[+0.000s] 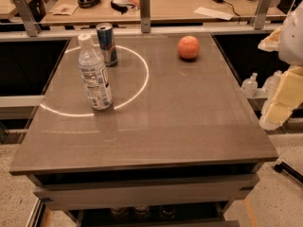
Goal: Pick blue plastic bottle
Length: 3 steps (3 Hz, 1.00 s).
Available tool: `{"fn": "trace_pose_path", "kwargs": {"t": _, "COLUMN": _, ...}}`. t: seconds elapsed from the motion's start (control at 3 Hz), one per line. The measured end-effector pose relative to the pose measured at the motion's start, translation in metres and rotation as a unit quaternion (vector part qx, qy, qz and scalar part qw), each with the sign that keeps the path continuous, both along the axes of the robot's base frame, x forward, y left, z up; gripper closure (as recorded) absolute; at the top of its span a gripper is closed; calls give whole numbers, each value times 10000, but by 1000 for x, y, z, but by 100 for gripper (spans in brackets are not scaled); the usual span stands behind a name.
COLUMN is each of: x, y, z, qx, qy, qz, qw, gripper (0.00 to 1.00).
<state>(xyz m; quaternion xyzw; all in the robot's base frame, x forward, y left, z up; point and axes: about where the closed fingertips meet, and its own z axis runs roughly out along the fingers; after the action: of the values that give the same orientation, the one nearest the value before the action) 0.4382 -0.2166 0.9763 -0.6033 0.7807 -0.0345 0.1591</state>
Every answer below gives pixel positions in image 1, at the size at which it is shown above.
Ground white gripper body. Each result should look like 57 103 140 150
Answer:
278 4 303 66

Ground clear bottle on shelf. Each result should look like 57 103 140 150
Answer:
261 70 282 98
241 73 258 97

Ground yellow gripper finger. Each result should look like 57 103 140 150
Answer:
258 65 303 131
258 26 281 52

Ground black sunglasses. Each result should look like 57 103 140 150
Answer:
111 1 136 14

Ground grey metal bracket middle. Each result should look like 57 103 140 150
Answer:
139 0 151 33

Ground small paper note left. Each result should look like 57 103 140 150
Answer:
51 4 78 16

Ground white paper sheet right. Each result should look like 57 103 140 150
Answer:
194 7 233 21

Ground black stand leg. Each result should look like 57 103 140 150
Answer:
274 162 303 183

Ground clear plastic water bottle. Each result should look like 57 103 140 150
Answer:
78 34 113 110

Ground orange round fruit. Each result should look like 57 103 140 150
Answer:
177 36 200 60

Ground grey metal bracket right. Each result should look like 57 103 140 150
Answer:
251 0 272 30

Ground grey metal bracket left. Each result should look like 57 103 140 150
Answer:
12 0 40 37

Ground grey table drawer frame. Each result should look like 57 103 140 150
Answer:
27 162 261 227

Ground blue silver energy drink can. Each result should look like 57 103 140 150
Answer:
96 23 117 67

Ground grey metal bracket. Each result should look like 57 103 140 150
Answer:
12 0 40 37
251 0 272 30
139 0 151 33

